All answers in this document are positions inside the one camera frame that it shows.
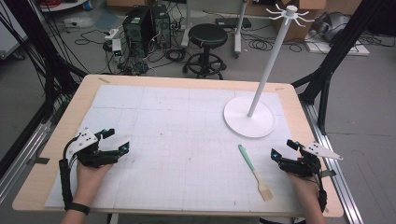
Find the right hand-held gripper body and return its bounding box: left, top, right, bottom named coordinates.
left=277, top=141, right=345, bottom=178

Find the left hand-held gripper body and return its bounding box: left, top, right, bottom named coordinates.
left=66, top=127, right=121, bottom=169

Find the green handled spatula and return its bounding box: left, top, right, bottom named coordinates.
left=237, top=143, right=275, bottom=203

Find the white rack stand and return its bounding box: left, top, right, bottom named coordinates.
left=222, top=3, right=317, bottom=140

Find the person's right hand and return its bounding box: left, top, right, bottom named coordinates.
left=287, top=173, right=322, bottom=203

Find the person's left hand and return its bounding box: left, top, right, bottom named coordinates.
left=72, top=161, right=114, bottom=207

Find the black wristband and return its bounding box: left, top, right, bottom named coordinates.
left=64, top=202, right=92, bottom=217

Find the white grid mat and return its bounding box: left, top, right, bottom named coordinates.
left=44, top=84, right=303, bottom=217

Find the white box with green light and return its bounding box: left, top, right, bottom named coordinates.
left=110, top=38, right=123, bottom=63

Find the white power strip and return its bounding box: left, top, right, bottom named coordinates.
left=104, top=28, right=121, bottom=41

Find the flat white board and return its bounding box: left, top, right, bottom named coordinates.
left=304, top=39, right=372, bottom=58

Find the black computer tower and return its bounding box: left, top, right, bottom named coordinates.
left=121, top=6, right=154, bottom=59
left=150, top=4, right=173, bottom=49

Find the cardboard box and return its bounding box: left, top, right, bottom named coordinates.
left=270, top=0, right=329, bottom=42

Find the grey device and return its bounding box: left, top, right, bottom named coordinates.
left=313, top=11, right=352, bottom=44

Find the white stand leg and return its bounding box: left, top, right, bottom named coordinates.
left=233, top=0, right=249, bottom=59
left=180, top=0, right=192, bottom=49

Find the flat black box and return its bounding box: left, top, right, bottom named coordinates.
left=215, top=16, right=253, bottom=30

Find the black round stool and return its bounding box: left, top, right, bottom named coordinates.
left=182, top=23, right=229, bottom=81

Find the black sleeved gripper cable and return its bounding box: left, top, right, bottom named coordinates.
left=58, top=135, right=78, bottom=210
left=312, top=167, right=329, bottom=214

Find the aluminium rail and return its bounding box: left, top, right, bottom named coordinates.
left=0, top=120, right=54, bottom=204
left=299, top=100, right=364, bottom=224

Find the black metal frame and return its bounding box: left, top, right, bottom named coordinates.
left=291, top=0, right=388, bottom=135
left=0, top=0, right=90, bottom=178

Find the coiled black cable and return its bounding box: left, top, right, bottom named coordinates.
left=247, top=38, right=274, bottom=53

